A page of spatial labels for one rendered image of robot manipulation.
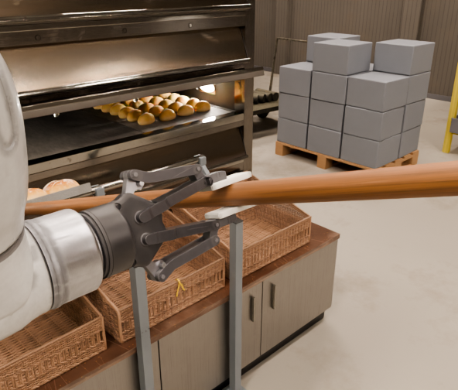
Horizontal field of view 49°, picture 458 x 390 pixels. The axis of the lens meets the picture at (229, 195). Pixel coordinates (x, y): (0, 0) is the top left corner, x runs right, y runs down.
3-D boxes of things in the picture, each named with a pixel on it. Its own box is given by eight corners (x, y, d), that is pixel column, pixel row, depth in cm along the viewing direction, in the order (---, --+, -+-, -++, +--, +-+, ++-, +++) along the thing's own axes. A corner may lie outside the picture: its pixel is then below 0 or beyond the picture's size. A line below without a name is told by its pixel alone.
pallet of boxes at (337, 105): (417, 163, 541) (436, 42, 490) (374, 184, 486) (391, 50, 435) (320, 138, 625) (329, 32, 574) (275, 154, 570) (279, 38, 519)
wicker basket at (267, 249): (169, 245, 260) (166, 196, 249) (246, 213, 295) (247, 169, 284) (234, 284, 227) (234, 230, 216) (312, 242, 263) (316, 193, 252)
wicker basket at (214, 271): (59, 293, 221) (49, 237, 210) (161, 248, 257) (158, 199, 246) (121, 347, 189) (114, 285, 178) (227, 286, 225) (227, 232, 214)
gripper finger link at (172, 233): (145, 233, 54) (145, 245, 54) (223, 219, 61) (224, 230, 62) (127, 232, 57) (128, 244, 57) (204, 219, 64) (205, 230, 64)
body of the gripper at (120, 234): (60, 209, 54) (133, 186, 60) (82, 282, 55) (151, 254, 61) (90, 207, 48) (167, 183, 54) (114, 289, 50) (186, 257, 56)
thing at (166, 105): (82, 105, 287) (80, 96, 284) (151, 93, 317) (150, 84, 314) (142, 127, 246) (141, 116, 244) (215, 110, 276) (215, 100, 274)
